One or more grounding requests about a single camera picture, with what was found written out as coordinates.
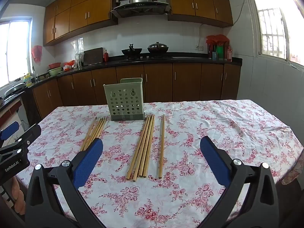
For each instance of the red bottle with gold cap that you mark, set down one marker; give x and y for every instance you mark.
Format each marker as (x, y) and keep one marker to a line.
(106, 56)

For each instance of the green plastic container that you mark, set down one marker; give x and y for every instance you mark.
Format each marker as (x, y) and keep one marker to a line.
(220, 52)

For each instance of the metal sink faucet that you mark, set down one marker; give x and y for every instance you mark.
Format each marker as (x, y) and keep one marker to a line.
(35, 74)

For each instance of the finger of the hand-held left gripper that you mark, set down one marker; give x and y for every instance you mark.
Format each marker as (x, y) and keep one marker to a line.
(9, 129)
(30, 133)

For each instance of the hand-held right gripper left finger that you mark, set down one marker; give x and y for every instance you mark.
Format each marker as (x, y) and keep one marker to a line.
(89, 163)

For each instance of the clear bagged container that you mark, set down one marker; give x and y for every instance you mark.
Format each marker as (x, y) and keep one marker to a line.
(79, 60)

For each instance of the black kitchen countertop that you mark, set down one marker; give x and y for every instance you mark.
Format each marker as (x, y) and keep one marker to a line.
(190, 59)

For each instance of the hanging red plastic bag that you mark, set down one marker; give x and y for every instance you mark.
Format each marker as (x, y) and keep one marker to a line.
(36, 53)

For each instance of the red and white plastic bags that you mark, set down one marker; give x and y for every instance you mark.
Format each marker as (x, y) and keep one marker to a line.
(68, 65)

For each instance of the barred kitchen window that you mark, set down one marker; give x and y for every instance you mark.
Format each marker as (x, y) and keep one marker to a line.
(273, 21)

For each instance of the wooden wall cabinets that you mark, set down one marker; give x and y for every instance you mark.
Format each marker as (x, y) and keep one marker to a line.
(78, 11)

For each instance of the black gas stove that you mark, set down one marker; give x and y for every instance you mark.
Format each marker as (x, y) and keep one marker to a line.
(144, 59)

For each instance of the pink floral tablecloth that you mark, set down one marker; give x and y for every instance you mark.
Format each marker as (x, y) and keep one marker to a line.
(190, 123)

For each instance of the person's left hand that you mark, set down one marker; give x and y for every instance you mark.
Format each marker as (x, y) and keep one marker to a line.
(20, 194)

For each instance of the dark cutting board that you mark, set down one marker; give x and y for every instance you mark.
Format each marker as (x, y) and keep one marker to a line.
(93, 56)

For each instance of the bamboo chopstick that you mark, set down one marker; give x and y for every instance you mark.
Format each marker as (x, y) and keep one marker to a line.
(145, 147)
(88, 134)
(137, 147)
(91, 134)
(162, 147)
(142, 147)
(149, 147)
(95, 134)
(98, 134)

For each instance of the yellow dish soap bottle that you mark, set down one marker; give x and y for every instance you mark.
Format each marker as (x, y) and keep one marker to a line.
(28, 80)

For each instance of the steel range hood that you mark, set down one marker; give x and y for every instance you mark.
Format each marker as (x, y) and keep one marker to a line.
(140, 4)

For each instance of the grey pan lid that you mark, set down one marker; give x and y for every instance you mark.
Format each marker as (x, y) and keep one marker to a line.
(14, 87)

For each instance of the sliding kitchen window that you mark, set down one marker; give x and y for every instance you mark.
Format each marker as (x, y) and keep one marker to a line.
(14, 52)

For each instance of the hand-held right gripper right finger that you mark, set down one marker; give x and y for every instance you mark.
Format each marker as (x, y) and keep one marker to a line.
(213, 161)

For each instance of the green perforated utensil holder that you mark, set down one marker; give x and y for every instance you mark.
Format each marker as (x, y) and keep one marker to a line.
(123, 99)

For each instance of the wooden base cabinets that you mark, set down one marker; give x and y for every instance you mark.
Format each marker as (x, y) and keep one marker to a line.
(156, 83)

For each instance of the red plastic basin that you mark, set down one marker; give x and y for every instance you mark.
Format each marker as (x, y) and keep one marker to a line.
(55, 65)

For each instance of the green plastic basin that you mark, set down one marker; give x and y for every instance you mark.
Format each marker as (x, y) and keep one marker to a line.
(54, 71)

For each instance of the black lidded wok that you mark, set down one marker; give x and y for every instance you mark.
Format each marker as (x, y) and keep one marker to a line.
(158, 48)

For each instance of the white wall socket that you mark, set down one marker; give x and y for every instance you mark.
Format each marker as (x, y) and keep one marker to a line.
(199, 47)

